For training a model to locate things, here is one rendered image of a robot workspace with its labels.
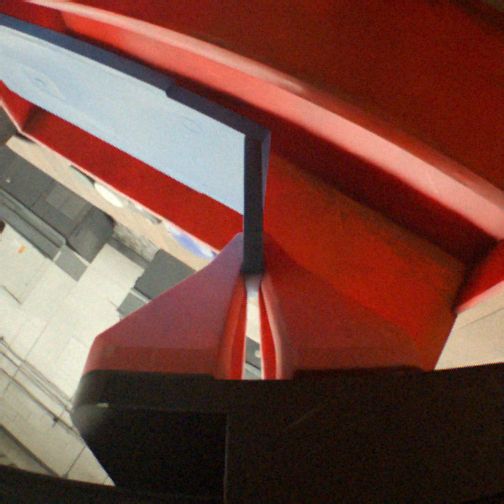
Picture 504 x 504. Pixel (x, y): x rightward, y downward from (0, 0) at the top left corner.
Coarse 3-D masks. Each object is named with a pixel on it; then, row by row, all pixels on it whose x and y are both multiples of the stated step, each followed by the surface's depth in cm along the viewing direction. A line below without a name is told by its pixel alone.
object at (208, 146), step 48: (0, 48) 11; (48, 48) 9; (48, 96) 14; (96, 96) 11; (144, 96) 9; (192, 96) 9; (144, 144) 14; (192, 144) 11; (240, 144) 9; (240, 192) 13
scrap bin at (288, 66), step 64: (0, 0) 14; (64, 0) 8; (128, 0) 7; (192, 0) 7; (256, 0) 7; (320, 0) 7; (384, 0) 8; (448, 0) 8; (192, 64) 17; (256, 64) 7; (320, 64) 7; (384, 64) 7; (448, 64) 7; (64, 128) 20; (320, 128) 16; (384, 128) 6; (448, 128) 6; (128, 192) 19; (192, 192) 19; (320, 192) 19; (384, 192) 17; (448, 192) 14; (320, 256) 18; (384, 256) 18; (448, 256) 18; (448, 320) 17
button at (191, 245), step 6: (174, 228) 28; (174, 234) 29; (180, 234) 28; (180, 240) 29; (186, 240) 28; (192, 240) 28; (186, 246) 30; (192, 246) 29; (198, 246) 28; (204, 246) 28; (192, 252) 30; (198, 252) 29; (204, 252) 28; (210, 252) 28; (204, 258) 30; (210, 258) 29
